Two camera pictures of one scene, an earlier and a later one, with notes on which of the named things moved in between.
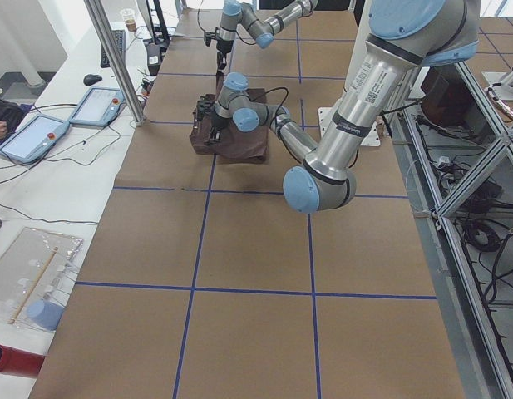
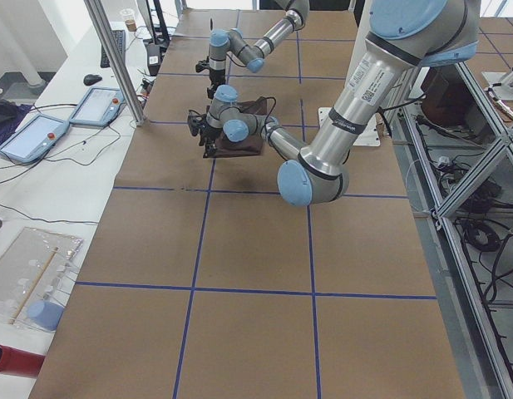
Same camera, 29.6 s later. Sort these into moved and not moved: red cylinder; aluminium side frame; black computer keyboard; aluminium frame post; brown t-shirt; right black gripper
Moved: right black gripper; brown t-shirt
Not moved: red cylinder; black computer keyboard; aluminium frame post; aluminium side frame
